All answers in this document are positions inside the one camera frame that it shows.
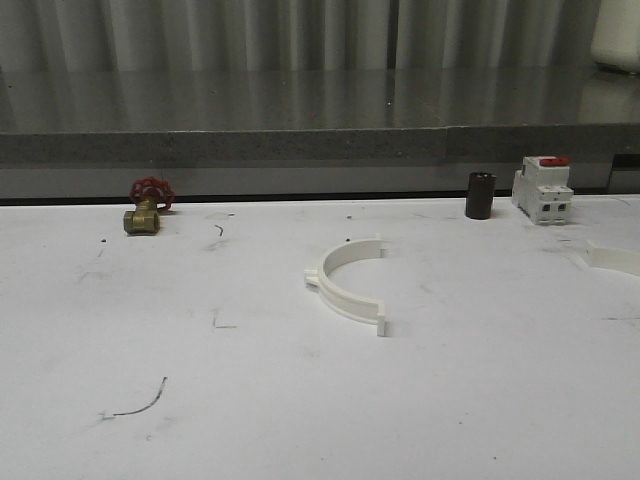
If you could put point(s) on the white half pipe clamp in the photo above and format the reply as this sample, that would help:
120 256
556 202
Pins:
344 302
621 260

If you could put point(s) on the dark brown cylindrical capacitor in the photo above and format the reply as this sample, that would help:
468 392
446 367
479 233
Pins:
480 194

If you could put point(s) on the brass valve red handwheel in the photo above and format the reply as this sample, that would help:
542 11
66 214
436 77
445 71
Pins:
151 196

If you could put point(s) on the grey stone counter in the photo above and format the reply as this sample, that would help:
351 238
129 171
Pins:
369 133

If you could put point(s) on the white container on counter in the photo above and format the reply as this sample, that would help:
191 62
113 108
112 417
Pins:
615 42

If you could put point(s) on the white circuit breaker red switch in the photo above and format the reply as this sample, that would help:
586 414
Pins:
540 189

